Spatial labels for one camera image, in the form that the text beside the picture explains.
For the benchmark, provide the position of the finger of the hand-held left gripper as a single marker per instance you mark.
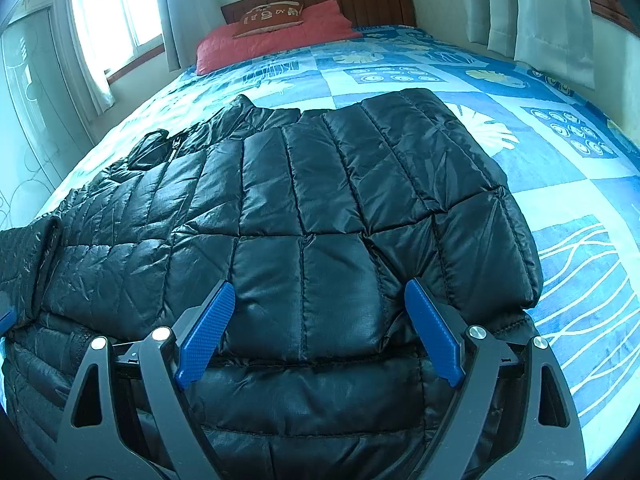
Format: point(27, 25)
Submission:
point(5, 321)

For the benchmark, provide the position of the window with wooden sill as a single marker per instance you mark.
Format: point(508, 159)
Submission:
point(120, 10)

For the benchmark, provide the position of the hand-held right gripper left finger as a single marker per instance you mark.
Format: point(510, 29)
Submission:
point(207, 330)

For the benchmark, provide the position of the red pillow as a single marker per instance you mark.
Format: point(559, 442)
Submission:
point(225, 50)

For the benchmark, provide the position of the brown printed cushion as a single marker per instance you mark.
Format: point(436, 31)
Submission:
point(270, 20)

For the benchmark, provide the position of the pale pleated curtain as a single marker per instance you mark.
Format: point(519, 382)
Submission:
point(540, 10)

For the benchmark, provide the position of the white sheer curtain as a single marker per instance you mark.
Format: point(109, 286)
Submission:
point(85, 60)

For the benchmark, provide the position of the wooden headboard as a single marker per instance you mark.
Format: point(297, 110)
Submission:
point(375, 5)

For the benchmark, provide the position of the blue patterned bedspread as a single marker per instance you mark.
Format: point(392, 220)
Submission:
point(575, 200)

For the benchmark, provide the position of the black puffer jacket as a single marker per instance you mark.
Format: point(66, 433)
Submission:
point(320, 200)

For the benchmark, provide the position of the grey curtain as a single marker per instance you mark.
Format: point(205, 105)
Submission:
point(185, 10)

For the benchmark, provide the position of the frosted glass wardrobe door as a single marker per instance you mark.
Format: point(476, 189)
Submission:
point(30, 110)

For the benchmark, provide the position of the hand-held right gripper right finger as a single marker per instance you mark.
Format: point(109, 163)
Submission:
point(432, 330)

